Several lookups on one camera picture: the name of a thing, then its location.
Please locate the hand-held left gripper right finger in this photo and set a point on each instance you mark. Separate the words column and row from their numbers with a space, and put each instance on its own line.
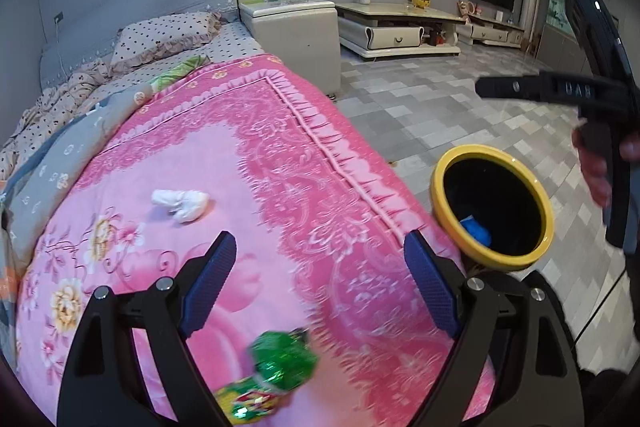
column 432, row 282

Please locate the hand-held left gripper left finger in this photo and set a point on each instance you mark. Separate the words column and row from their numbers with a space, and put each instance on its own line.
column 210, row 287

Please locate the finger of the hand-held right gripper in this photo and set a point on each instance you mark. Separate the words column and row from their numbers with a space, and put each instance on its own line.
column 510, row 88

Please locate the yellow rimmed trash bin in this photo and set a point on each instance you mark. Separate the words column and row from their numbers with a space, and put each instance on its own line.
column 492, row 157

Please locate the green foil wrapper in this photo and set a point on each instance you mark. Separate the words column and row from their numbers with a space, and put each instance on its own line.
column 282, row 359

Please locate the person's right hand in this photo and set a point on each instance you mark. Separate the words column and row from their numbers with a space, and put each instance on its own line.
column 595, row 177

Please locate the cream television cabinet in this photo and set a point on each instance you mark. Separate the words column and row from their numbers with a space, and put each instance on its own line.
column 492, row 34

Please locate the blue crumpled wrapper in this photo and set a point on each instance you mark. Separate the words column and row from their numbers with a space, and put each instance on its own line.
column 477, row 229

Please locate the white crumpled tissue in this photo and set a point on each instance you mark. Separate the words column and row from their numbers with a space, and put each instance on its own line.
column 182, row 204

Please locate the white standing air conditioner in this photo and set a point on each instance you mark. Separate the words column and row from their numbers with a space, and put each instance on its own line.
column 531, row 2

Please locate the yellow green snack wrapper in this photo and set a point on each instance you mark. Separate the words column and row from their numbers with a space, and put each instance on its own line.
column 245, row 399

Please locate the yellow pot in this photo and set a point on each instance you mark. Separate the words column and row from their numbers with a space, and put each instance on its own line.
column 420, row 2

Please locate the cream coffee table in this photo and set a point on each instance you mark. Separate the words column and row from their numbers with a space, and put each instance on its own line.
column 395, row 37

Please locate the pink floral blanket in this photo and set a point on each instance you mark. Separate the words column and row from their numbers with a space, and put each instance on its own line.
column 300, row 157

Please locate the grey floral quilt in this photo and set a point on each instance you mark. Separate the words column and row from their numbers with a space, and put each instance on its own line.
column 65, row 157

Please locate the person's dark clothing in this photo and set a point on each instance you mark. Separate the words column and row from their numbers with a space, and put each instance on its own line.
column 610, row 399

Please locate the green floral cloth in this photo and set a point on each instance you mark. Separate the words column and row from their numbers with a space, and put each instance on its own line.
column 180, row 74

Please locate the white bedside cabinet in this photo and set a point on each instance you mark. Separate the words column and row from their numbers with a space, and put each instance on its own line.
column 295, row 42

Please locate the polka dot duvet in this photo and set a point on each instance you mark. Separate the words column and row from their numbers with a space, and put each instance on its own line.
column 60, row 92

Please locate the polka dot bed sheet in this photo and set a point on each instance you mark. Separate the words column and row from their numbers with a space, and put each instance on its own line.
column 235, row 42

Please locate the polka dot pillow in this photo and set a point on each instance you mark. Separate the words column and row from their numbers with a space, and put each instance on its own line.
column 165, row 32

